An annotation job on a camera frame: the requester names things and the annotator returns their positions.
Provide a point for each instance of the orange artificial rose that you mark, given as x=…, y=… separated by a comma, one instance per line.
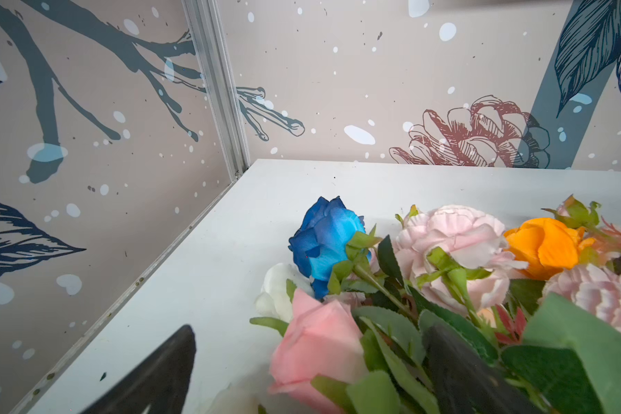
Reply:
x=548, y=246

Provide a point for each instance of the pink peony spray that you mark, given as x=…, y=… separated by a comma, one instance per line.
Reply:
x=473, y=239
x=594, y=284

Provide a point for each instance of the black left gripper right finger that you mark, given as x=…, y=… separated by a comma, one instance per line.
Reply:
x=463, y=383

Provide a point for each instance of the white artificial rose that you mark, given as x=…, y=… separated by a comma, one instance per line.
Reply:
x=273, y=300

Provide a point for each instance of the pink artificial rose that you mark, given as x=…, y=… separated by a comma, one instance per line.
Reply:
x=319, y=356

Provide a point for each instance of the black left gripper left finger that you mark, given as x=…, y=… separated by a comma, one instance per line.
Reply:
x=159, y=384

